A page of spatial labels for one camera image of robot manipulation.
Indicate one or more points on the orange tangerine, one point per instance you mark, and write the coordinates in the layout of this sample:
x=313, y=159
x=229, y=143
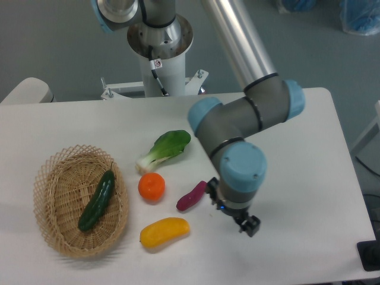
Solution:
x=151, y=186

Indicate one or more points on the white furniture at right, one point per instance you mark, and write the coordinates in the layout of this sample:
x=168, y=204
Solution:
x=367, y=134

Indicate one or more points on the yellow mango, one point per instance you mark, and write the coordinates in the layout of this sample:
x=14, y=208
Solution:
x=163, y=231

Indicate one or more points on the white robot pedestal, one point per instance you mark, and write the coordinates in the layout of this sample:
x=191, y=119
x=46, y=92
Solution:
x=161, y=54

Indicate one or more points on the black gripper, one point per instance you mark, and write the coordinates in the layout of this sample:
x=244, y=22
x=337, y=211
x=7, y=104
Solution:
x=235, y=204

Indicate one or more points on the blue plastic bag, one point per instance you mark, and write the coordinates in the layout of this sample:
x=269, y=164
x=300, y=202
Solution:
x=359, y=17
x=294, y=6

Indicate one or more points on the white chair armrest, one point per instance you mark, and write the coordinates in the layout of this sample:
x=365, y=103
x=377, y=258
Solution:
x=30, y=91

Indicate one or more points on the green bok choy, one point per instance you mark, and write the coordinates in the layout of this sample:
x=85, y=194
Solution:
x=167, y=146

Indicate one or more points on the black device at edge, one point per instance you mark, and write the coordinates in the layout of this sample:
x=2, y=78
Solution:
x=369, y=254

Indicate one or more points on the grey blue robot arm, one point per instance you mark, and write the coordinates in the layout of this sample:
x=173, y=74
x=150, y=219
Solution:
x=222, y=129

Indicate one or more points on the purple sweet potato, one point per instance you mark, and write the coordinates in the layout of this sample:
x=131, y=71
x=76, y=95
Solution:
x=192, y=198

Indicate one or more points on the dark green cucumber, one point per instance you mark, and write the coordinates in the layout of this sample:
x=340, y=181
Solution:
x=99, y=202

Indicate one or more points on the woven wicker basket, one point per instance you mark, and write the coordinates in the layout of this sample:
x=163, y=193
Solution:
x=63, y=187

